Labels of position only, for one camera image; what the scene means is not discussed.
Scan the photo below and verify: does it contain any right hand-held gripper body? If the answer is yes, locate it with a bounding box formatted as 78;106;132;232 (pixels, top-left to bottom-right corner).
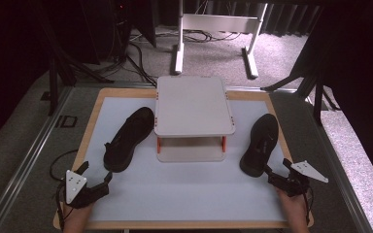
270;160;330;198

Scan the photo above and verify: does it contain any black metal stand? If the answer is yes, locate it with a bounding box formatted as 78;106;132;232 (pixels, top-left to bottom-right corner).
259;6;342;126
40;0;115;117

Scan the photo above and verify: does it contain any black computer tower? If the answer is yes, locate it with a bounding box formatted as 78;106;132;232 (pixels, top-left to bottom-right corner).
83;0;133;65

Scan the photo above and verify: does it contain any black shoe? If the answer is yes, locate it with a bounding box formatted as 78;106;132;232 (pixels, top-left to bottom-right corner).
239;113;280;179
103;106;155;174

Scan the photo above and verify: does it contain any white two-tier shoe rack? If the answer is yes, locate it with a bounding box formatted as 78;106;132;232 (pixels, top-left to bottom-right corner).
153;75;237;163

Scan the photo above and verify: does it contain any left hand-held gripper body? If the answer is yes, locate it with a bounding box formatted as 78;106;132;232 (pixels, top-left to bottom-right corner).
64;169;111;210

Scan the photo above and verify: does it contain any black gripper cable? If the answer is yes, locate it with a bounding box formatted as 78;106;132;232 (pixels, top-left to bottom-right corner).
303;185;316;225
49;149;80;231

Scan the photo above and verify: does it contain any person's right hand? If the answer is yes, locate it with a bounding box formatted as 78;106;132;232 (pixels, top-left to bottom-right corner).
276;187;311;233

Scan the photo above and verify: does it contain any black rectangular floor bracket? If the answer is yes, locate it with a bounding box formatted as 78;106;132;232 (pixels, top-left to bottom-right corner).
55;115;78;128

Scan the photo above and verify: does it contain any white metal table frame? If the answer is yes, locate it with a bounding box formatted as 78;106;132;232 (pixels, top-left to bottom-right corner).
173;0;269;80

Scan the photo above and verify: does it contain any bundle of floor cables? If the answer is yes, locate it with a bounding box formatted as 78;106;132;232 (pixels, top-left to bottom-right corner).
110;27;244;87

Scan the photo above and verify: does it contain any person's left hand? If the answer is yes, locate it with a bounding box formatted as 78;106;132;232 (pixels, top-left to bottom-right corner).
62;202;94;233

